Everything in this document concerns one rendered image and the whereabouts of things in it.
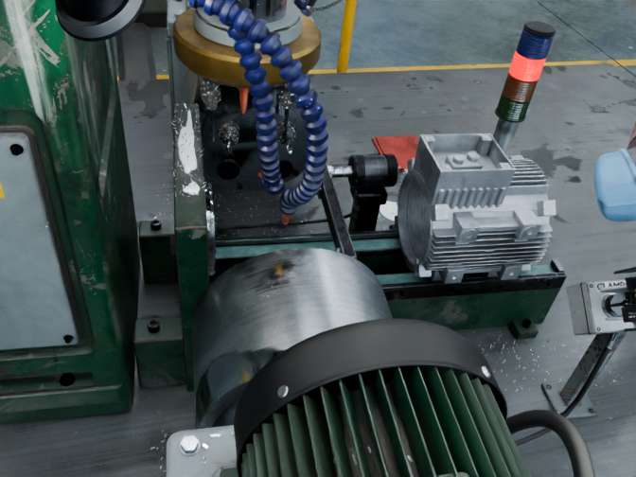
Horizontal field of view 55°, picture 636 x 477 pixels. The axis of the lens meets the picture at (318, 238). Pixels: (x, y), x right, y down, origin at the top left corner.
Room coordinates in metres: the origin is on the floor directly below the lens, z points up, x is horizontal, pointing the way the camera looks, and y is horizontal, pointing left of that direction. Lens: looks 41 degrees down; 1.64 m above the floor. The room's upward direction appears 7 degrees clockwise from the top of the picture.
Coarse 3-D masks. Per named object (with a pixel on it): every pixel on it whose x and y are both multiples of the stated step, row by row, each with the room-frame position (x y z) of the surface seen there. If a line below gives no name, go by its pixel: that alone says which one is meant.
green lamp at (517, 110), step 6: (504, 96) 1.15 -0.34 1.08; (504, 102) 1.14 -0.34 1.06; (510, 102) 1.14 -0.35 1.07; (516, 102) 1.13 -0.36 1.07; (522, 102) 1.13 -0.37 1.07; (528, 102) 1.14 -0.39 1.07; (498, 108) 1.16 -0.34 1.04; (504, 108) 1.14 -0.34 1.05; (510, 108) 1.13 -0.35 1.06; (516, 108) 1.13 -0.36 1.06; (522, 108) 1.14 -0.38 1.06; (498, 114) 1.15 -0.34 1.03; (504, 114) 1.14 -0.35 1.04; (510, 114) 1.13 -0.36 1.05; (516, 114) 1.13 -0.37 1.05; (522, 114) 1.14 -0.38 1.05
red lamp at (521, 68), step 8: (520, 56) 1.14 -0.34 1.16; (512, 64) 1.16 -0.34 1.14; (520, 64) 1.14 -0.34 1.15; (528, 64) 1.13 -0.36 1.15; (536, 64) 1.13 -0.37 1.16; (512, 72) 1.15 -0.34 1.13; (520, 72) 1.14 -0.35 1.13; (528, 72) 1.13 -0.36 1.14; (536, 72) 1.14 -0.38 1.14; (528, 80) 1.13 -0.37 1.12
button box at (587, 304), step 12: (576, 288) 0.62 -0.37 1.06; (588, 288) 0.61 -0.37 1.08; (600, 288) 0.61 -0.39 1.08; (576, 300) 0.61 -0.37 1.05; (588, 300) 0.60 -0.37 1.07; (600, 300) 0.60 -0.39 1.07; (576, 312) 0.60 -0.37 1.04; (588, 312) 0.59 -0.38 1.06; (600, 312) 0.58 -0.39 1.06; (576, 324) 0.59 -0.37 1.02; (588, 324) 0.58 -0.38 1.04; (600, 324) 0.57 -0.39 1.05; (612, 324) 0.58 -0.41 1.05; (624, 324) 0.58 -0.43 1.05
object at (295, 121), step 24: (192, 72) 1.02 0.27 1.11; (192, 96) 0.94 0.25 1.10; (216, 120) 0.91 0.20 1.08; (240, 120) 0.92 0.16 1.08; (216, 144) 0.91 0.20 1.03; (240, 144) 0.92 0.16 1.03; (288, 144) 0.89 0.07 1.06; (216, 168) 0.91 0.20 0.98; (240, 168) 0.92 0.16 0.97; (288, 168) 0.94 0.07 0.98
